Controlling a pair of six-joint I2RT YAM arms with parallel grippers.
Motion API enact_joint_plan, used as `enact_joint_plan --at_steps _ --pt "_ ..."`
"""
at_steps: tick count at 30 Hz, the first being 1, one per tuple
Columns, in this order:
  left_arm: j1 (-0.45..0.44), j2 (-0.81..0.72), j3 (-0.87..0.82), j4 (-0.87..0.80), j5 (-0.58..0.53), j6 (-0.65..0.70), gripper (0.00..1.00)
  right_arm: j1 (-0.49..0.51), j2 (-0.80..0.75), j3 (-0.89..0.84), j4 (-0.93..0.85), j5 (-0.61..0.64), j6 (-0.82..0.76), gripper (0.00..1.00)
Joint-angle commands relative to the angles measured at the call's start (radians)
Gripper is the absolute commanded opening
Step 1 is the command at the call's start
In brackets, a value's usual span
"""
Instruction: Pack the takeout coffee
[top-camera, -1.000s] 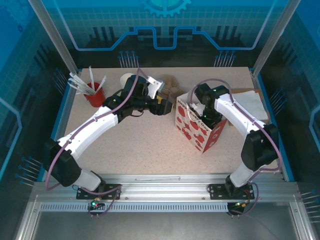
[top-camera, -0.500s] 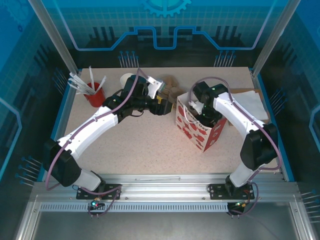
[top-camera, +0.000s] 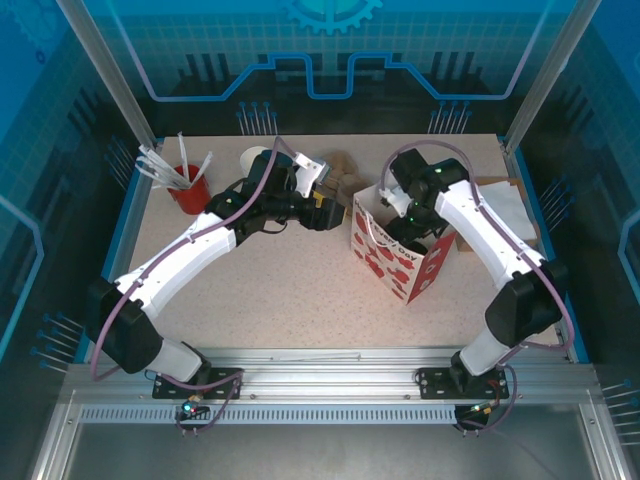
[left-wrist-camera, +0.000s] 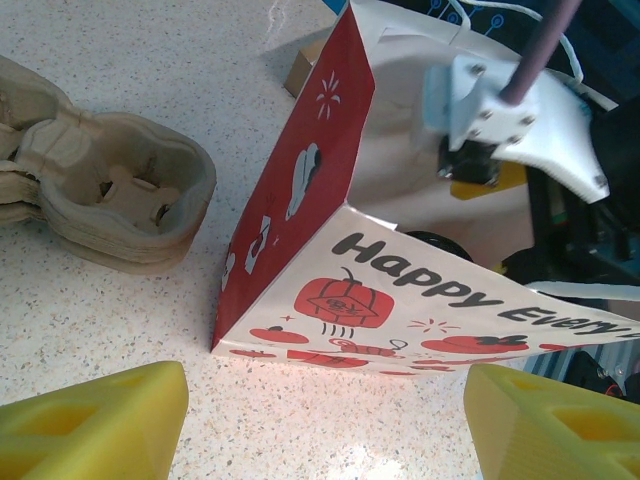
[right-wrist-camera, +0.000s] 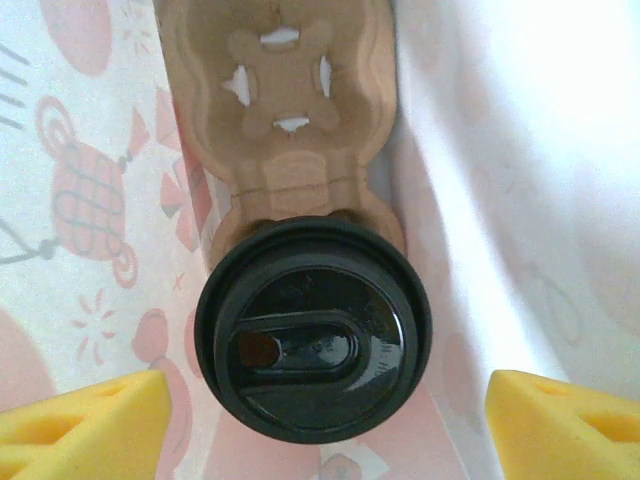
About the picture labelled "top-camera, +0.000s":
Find white paper napkin stack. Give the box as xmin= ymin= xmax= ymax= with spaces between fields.
xmin=472 ymin=178 xmax=539 ymax=241

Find stacked paper cup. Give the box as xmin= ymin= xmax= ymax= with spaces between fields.
xmin=239 ymin=146 xmax=266 ymax=176

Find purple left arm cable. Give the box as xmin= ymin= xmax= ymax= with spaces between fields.
xmin=91 ymin=135 xmax=306 ymax=437

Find slotted grey cable duct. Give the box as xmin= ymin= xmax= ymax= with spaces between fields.
xmin=79 ymin=405 xmax=464 ymax=422

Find brown pulp cup carrier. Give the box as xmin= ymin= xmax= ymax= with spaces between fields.
xmin=319 ymin=150 xmax=375 ymax=202

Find aluminium frame post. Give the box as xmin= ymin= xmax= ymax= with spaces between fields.
xmin=504 ymin=0 xmax=604 ymax=146
xmin=54 ymin=0 xmax=162 ymax=147

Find small circuit board with LEDs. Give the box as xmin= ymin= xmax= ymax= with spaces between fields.
xmin=175 ymin=397 xmax=209 ymax=421
xmin=457 ymin=400 xmax=501 ymax=421

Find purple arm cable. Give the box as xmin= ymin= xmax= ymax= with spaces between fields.
xmin=380 ymin=141 xmax=575 ymax=436
xmin=91 ymin=135 xmax=306 ymax=437

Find white paper bag red print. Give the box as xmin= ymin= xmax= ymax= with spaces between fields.
xmin=349 ymin=183 xmax=459 ymax=306

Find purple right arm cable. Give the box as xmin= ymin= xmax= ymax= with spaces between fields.
xmin=380 ymin=141 xmax=575 ymax=436

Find aluminium frame beam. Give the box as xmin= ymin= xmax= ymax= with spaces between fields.
xmin=64 ymin=347 xmax=604 ymax=401

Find red straw holder cup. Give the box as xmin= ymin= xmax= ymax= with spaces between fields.
xmin=166 ymin=163 xmax=213 ymax=216

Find white napkins on tray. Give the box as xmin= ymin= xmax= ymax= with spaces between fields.
xmin=457 ymin=175 xmax=541 ymax=254

